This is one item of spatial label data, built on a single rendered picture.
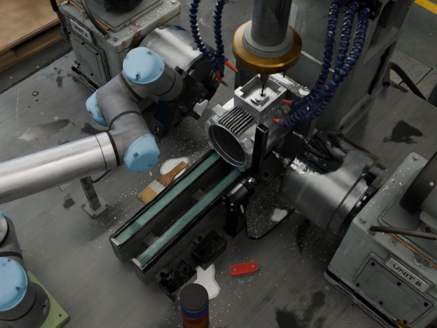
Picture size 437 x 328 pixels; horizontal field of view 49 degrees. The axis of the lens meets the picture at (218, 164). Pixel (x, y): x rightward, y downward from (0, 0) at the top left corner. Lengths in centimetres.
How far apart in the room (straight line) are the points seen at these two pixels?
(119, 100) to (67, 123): 82
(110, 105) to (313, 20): 66
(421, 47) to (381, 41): 196
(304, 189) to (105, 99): 57
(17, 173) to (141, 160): 23
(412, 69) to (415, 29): 97
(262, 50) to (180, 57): 34
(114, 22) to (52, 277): 80
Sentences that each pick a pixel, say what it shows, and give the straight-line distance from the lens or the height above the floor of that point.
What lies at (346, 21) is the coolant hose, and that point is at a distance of 120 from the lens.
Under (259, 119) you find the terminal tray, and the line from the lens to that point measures 140.
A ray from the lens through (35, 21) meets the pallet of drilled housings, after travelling 336.
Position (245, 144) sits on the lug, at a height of 109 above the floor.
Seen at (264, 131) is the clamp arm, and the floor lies 125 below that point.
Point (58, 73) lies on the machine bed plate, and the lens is 203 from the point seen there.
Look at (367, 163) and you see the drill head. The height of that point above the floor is 116.
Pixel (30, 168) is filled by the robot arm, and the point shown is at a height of 144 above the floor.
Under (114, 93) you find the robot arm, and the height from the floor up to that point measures 142.
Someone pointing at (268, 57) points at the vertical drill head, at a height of 134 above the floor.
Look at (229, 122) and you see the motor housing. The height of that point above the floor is 111.
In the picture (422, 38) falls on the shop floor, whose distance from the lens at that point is 359.
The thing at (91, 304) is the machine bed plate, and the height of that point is 80.
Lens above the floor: 219
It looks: 56 degrees down
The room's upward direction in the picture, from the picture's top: 2 degrees clockwise
